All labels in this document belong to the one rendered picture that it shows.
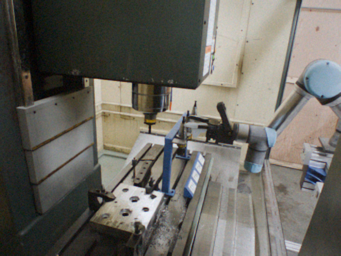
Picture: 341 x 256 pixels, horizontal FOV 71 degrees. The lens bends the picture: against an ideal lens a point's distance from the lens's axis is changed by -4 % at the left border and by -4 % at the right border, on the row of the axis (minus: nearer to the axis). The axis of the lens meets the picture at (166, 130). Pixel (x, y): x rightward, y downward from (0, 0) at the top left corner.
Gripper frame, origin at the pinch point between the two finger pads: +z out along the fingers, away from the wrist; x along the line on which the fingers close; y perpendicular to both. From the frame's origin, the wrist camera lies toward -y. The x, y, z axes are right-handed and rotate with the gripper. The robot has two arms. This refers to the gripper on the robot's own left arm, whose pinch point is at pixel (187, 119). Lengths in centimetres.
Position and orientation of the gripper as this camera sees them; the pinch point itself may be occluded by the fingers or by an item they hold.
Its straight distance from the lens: 102.5
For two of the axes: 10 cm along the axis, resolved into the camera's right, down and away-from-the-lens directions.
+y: -0.9, 9.2, 3.7
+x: 2.1, -3.5, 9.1
